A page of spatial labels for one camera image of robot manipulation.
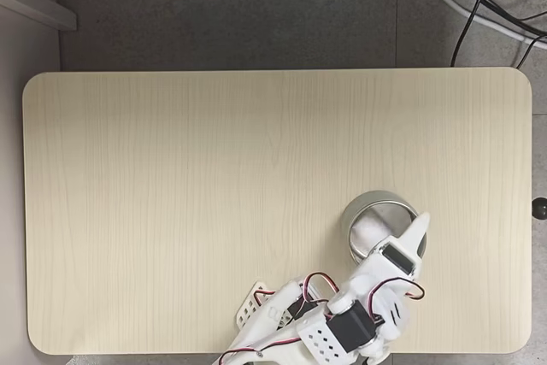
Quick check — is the white thick cable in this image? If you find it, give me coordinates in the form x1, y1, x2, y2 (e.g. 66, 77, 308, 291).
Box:
413, 0, 547, 50

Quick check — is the white gauze dressing roll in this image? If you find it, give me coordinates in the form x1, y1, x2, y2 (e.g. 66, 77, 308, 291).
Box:
351, 212, 399, 252

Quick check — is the green steel-lined mug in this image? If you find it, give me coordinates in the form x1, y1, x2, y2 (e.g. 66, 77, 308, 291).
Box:
341, 191, 429, 264

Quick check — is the white furniture ledge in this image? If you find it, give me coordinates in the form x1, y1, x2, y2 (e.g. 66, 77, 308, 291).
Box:
0, 0, 79, 32

